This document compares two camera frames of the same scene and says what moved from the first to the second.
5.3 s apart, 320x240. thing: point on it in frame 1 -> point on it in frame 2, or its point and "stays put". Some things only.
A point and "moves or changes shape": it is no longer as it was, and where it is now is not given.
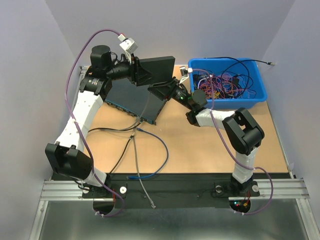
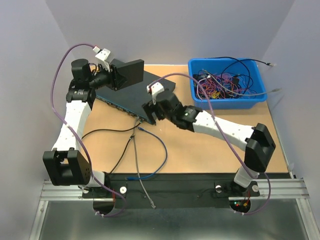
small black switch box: x=153 y=70 moves or changes shape
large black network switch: x=138 y=100 stays put
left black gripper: x=133 y=68 -> x=110 y=75
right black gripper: x=162 y=90 -> x=148 y=108
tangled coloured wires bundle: x=224 y=85 stays put
